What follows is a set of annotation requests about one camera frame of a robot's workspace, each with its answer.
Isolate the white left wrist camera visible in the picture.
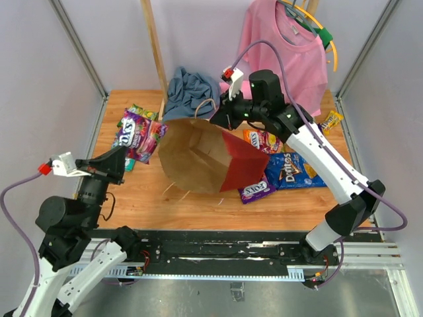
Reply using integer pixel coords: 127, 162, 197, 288
38, 152, 87, 178

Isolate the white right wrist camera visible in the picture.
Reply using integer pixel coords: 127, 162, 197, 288
219, 66, 244, 100

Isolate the small purple candy bag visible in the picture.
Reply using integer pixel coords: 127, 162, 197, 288
239, 178, 277, 204

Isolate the purple Fox's berries bag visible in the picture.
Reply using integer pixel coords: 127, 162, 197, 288
116, 109, 169, 164

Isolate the yellow M&M's candy bag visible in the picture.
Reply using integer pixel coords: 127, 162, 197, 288
321, 110, 344, 135

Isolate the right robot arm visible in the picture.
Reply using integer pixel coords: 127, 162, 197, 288
210, 67, 385, 264

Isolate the orange Fox's candy bag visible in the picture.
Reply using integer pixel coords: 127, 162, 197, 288
243, 129, 284, 154

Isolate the yellow clothes hanger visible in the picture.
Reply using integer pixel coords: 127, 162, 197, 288
282, 1, 338, 73

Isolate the red brown paper bag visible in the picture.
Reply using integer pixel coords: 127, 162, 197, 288
158, 98, 270, 194

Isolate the teal Fox's candy bag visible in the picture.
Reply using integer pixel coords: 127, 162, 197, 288
111, 133, 135, 172

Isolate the crumpled blue cloth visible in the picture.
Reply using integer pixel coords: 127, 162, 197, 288
163, 67, 221, 122

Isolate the green yellow candy bag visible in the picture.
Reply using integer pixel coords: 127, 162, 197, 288
117, 104, 160, 129

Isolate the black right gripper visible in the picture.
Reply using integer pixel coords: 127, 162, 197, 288
209, 87, 266, 131

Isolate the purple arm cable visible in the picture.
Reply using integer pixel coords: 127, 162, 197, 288
0, 174, 139, 317
231, 40, 408, 291

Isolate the grey clothes hanger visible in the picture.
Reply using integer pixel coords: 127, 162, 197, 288
275, 1, 318, 46

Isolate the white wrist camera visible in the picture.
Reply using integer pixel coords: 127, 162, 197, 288
38, 152, 87, 178
219, 66, 244, 100

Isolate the pink t-shirt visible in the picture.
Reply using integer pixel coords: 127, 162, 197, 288
239, 0, 328, 116

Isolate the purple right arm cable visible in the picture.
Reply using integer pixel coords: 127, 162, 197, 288
231, 40, 408, 291

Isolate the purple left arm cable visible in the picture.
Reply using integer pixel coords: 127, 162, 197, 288
0, 174, 139, 317

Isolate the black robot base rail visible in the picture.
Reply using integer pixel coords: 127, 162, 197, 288
124, 230, 339, 279

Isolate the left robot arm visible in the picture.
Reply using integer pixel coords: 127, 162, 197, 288
1, 146, 141, 316

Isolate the blue snack bag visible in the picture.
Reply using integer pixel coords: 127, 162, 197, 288
265, 152, 327, 190

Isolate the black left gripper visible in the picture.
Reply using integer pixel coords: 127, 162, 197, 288
73, 143, 128, 227

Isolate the wooden clothes rack frame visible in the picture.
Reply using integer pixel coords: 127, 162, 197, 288
139, 0, 320, 122

